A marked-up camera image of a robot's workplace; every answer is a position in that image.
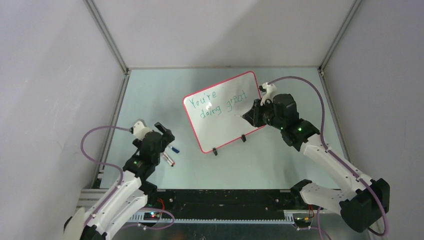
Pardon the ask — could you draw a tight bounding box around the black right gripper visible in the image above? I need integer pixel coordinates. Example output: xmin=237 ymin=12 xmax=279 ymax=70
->
xmin=243 ymin=97 xmax=285 ymax=131

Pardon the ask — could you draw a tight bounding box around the red framed whiteboard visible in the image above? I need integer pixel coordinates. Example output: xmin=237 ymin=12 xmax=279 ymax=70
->
xmin=182 ymin=71 xmax=261 ymax=154

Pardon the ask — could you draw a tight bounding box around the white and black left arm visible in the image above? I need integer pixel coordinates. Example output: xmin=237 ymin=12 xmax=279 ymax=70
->
xmin=61 ymin=119 xmax=175 ymax=240

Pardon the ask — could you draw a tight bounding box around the blue capped white marker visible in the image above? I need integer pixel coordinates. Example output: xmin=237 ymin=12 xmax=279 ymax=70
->
xmin=167 ymin=144 xmax=180 ymax=154

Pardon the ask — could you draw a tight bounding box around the left electronics board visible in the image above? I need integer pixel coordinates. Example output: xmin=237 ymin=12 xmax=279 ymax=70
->
xmin=143 ymin=212 xmax=162 ymax=221

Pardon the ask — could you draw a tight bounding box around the electronics board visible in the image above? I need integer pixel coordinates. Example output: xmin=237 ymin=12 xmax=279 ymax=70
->
xmin=294 ymin=217 xmax=314 ymax=225
xmin=143 ymin=212 xmax=162 ymax=221

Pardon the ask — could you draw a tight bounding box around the right electronics board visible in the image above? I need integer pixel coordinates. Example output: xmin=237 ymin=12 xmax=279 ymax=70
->
xmin=294 ymin=217 xmax=314 ymax=225

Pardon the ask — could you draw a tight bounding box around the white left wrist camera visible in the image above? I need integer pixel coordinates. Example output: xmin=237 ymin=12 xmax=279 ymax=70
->
xmin=130 ymin=119 xmax=153 ymax=141

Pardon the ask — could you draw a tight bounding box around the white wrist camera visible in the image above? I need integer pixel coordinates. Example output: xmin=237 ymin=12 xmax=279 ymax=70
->
xmin=130 ymin=119 xmax=153 ymax=141
xmin=259 ymin=82 xmax=277 ymax=106

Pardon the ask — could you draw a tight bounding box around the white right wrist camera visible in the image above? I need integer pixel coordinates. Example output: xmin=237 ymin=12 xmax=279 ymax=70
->
xmin=259 ymin=82 xmax=277 ymax=106

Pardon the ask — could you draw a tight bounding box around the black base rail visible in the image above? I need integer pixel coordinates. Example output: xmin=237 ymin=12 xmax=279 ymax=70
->
xmin=146 ymin=189 xmax=309 ymax=221

